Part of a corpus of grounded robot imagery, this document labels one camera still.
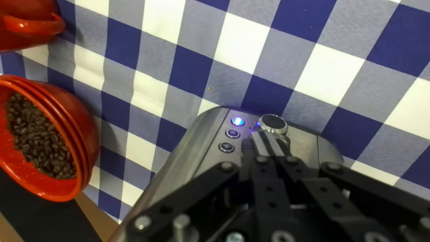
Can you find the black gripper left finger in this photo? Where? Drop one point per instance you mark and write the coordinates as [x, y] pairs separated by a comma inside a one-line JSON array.
[[269, 192]]

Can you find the blue white checkered tablecloth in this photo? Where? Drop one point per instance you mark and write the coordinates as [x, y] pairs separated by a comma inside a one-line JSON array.
[[313, 67]]

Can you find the black mat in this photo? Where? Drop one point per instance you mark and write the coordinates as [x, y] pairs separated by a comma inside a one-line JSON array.
[[35, 219]]

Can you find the brown coffee beans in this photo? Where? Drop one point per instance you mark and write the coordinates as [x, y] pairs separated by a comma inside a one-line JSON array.
[[35, 134]]

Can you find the silver toaster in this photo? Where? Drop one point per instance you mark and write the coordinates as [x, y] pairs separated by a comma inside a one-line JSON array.
[[202, 134]]

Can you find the red bowl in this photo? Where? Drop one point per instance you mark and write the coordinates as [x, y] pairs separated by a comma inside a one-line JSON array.
[[88, 134]]

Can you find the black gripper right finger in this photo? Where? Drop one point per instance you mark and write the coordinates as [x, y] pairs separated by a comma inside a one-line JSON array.
[[323, 192]]

